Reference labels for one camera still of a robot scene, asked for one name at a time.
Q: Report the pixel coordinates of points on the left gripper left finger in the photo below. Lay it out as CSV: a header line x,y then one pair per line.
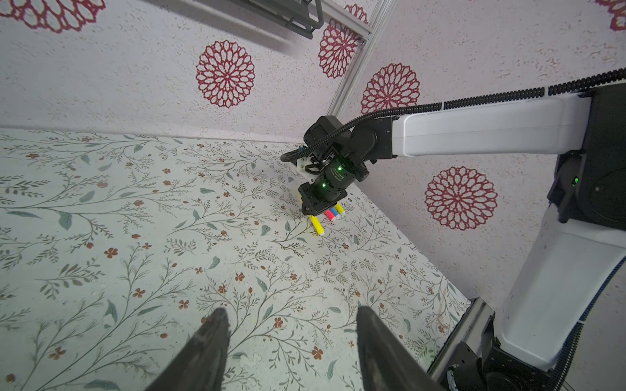
x,y
201,364

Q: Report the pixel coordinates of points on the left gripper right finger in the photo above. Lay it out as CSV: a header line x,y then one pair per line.
x,y
384,362

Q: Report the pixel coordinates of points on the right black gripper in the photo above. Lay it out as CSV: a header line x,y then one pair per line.
x,y
317,198

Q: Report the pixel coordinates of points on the yellow highlighter pen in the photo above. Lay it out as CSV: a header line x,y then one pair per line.
x,y
317,225
340,210

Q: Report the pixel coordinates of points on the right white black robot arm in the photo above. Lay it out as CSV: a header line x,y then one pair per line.
x,y
520,195

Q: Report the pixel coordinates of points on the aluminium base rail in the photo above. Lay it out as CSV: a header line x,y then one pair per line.
x,y
464,343

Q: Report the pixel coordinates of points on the dark grey wall shelf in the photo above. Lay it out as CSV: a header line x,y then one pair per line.
x,y
302,17

